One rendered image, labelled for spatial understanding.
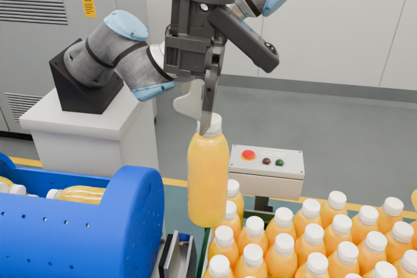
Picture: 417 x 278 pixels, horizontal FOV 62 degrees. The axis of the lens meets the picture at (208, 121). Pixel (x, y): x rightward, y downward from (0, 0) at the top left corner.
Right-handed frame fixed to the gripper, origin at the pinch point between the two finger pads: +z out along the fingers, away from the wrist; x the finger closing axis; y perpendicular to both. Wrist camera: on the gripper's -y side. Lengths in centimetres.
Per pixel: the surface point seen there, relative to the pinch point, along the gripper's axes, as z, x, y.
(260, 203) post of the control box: 42, -32, -17
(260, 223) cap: 27.6, -8.4, -13.8
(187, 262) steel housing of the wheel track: 46.0, -10.2, 1.0
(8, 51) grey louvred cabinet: 59, -166, 149
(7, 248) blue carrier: 29.0, 7.3, 33.6
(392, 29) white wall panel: 28, -270, -136
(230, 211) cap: 28.0, -11.1, -7.1
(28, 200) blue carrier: 22.1, 1.6, 32.0
